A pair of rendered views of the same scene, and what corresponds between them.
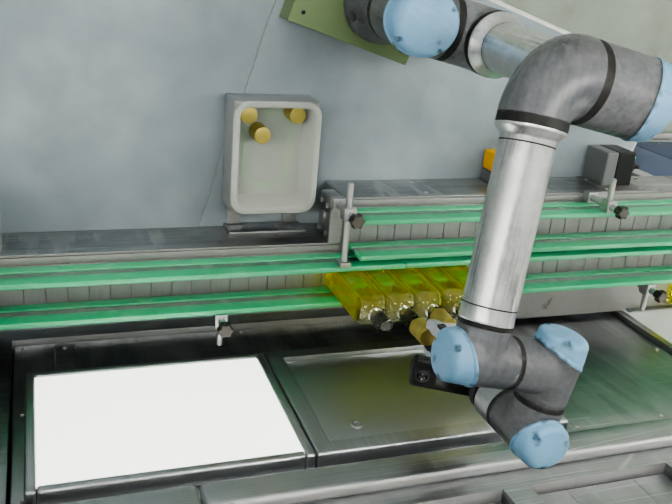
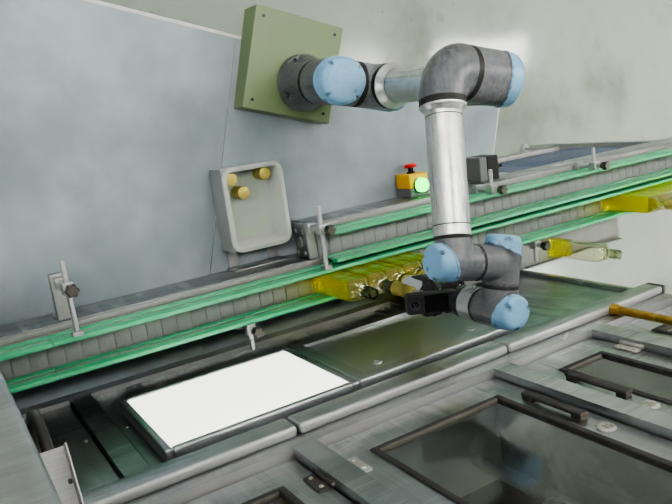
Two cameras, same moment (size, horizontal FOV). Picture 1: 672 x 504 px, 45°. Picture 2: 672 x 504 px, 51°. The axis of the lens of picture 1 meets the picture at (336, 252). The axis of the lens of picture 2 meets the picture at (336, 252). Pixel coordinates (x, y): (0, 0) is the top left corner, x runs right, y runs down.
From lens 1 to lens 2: 0.44 m
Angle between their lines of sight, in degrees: 13
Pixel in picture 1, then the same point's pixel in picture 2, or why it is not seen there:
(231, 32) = (203, 125)
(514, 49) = (408, 78)
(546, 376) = (501, 262)
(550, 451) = (519, 314)
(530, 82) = (435, 75)
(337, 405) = (357, 357)
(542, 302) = not seen: hidden behind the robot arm
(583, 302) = not seen: hidden behind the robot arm
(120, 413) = (205, 400)
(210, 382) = (259, 369)
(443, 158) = (369, 188)
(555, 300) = not seen: hidden behind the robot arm
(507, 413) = (482, 301)
